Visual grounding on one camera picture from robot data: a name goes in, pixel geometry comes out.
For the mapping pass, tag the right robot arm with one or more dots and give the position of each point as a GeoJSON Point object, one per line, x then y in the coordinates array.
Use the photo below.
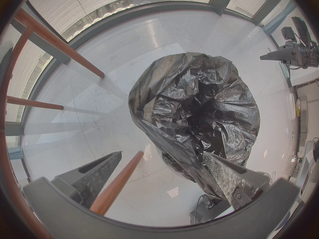
{"type": "Point", "coordinates": [315, 56]}

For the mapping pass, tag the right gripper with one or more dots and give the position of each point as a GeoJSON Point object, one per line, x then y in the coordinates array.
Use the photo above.
{"type": "Point", "coordinates": [297, 55]}

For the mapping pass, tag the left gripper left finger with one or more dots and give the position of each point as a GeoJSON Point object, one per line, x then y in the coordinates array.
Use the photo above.
{"type": "Point", "coordinates": [99, 173]}

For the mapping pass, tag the flat white paper piece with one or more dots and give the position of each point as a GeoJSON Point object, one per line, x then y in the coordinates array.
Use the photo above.
{"type": "Point", "coordinates": [173, 193]}

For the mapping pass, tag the black plastic bag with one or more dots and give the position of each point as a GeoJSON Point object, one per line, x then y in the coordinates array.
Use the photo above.
{"type": "Point", "coordinates": [224, 113]}

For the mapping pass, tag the blue-green curtain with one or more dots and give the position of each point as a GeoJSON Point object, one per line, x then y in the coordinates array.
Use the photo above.
{"type": "Point", "coordinates": [279, 19]}
{"type": "Point", "coordinates": [15, 152]}

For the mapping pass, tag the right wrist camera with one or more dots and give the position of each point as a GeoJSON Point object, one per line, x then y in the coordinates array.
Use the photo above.
{"type": "Point", "coordinates": [288, 33]}

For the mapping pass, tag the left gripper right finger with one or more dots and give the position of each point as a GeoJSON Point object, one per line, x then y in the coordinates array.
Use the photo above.
{"type": "Point", "coordinates": [231, 180]}

